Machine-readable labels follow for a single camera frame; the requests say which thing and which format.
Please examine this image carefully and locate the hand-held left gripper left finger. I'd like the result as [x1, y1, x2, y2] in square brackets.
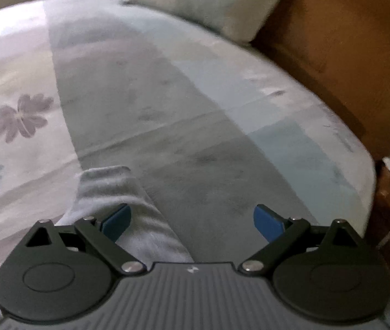
[24, 203, 146, 276]

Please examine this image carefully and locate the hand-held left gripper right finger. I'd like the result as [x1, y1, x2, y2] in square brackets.
[239, 204, 362, 276]

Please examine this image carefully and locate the light grey pillow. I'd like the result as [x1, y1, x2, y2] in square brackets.
[117, 0, 297, 43]

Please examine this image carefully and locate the wooden headboard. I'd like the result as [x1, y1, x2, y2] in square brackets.
[250, 0, 390, 160]

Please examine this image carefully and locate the floral bed sheet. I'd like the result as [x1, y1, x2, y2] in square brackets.
[0, 0, 378, 330]

